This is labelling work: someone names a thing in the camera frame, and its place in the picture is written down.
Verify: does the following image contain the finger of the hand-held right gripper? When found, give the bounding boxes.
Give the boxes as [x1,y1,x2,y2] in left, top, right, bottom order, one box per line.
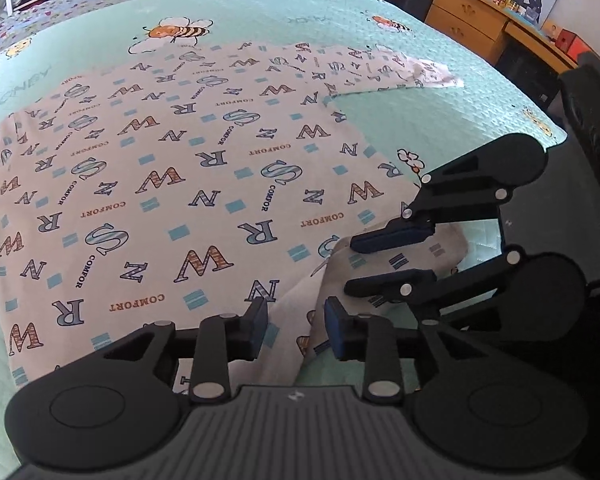
[345,248,527,334]
[350,142,512,255]

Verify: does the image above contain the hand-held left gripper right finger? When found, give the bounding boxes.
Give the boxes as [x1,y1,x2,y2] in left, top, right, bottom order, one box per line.
[325,296,486,405]

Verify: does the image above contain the orange box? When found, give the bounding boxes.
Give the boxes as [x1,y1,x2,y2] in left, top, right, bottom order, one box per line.
[555,30,588,58]

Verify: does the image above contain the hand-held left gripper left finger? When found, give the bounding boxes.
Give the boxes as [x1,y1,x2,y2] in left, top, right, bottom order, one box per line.
[102,297,270,406]

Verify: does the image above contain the letter-print white shirt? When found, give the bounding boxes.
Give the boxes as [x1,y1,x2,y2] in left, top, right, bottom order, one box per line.
[0,40,468,391]

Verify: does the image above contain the bee-print green blanket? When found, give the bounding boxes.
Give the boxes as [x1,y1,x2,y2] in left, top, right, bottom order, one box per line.
[0,0,568,471]

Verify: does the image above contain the wooden desk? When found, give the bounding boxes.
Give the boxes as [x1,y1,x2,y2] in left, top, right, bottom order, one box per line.
[425,0,581,111]

